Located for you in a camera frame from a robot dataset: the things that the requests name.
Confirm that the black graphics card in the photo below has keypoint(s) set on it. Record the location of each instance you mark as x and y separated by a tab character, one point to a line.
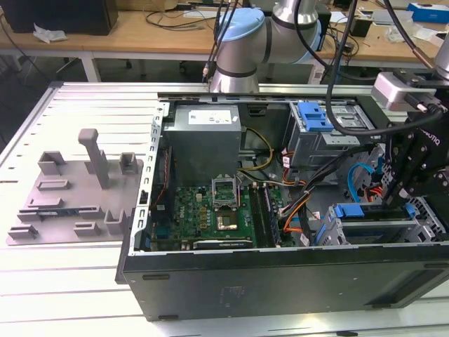
221	244

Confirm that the blue cardboard box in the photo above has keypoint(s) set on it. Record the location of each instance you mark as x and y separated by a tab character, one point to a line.
428	14

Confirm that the gray parts rack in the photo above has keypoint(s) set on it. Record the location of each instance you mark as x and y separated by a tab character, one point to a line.
80	196

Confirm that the green motherboard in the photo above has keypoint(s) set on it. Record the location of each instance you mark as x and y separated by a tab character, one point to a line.
189	210

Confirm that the RAM slot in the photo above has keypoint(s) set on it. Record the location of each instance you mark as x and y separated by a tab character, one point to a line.
269	217
258	217
263	217
273	217

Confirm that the metal optical drive cage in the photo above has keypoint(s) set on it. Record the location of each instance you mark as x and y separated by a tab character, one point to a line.
315	151

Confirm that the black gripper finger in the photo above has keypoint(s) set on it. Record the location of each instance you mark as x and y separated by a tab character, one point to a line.
431	184
396	165

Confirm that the large black box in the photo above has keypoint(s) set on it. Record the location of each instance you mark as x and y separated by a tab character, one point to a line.
70	17

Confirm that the white crumpled plastic bag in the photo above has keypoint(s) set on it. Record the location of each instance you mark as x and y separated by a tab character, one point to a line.
49	35

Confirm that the small black speaker box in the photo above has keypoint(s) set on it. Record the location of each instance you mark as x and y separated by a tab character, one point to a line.
363	27

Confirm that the gray power supply unit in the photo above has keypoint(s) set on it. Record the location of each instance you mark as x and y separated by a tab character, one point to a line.
200	151

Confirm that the CPU socket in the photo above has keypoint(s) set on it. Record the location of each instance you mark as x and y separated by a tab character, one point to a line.
226	223

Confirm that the blue plastic drive latch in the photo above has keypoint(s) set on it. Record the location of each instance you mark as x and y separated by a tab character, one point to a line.
310	117

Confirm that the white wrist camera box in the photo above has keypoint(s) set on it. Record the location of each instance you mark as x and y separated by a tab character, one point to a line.
389	91

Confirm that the small white box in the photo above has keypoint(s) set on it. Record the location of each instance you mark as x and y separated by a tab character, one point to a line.
440	38

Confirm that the clear plastic bag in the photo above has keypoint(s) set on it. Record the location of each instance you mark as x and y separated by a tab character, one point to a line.
393	33

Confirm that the black PC case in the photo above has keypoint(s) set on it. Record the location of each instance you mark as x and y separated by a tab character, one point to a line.
280	288

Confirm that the silver flat box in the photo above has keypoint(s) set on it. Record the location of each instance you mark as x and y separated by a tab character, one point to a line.
380	17

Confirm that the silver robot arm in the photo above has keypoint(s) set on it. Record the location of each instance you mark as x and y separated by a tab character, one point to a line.
245	45

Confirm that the wooden desk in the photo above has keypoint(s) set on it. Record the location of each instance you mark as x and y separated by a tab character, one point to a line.
122	35

